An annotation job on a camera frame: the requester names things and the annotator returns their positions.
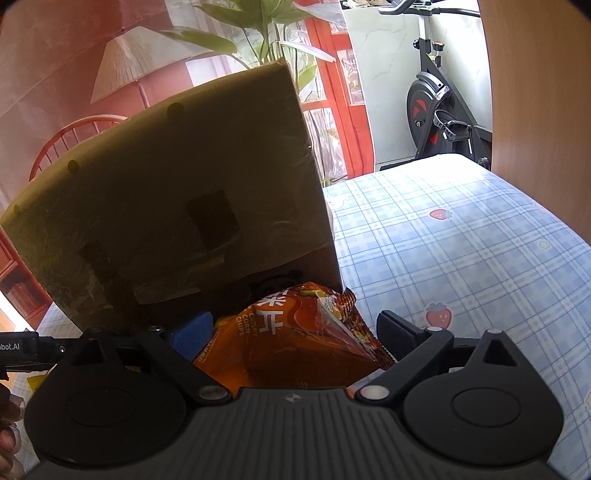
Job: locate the red wooden spindle chair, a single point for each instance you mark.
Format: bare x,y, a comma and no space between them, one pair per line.
46,147

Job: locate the taped brown cardboard box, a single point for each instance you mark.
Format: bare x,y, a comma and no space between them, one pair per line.
184,184

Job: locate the black exercise bike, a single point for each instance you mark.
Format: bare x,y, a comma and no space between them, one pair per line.
427,101

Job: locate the tall green leafy plant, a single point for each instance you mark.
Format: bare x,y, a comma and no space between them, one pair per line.
203,39

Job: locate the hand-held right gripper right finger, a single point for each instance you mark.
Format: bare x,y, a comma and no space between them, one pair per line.
392,330

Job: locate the light wooden panel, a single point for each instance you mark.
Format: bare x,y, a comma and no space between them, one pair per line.
531,92

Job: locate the pleated conical lamp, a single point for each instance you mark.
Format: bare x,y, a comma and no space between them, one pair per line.
124,64

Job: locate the pink sheer curtain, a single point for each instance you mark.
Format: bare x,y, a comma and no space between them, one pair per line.
46,69

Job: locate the dark red wooden shelf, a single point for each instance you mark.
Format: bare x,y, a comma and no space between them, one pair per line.
18,286

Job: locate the red wooden window frame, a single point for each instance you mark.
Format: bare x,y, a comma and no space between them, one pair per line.
358,134

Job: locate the person's left hand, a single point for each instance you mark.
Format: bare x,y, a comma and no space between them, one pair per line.
7,443

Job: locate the orange corn chips bag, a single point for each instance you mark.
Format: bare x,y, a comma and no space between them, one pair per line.
286,341

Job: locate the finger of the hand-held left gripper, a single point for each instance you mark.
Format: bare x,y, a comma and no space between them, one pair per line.
48,350

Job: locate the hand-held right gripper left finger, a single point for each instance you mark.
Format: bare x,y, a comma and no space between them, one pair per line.
191,339

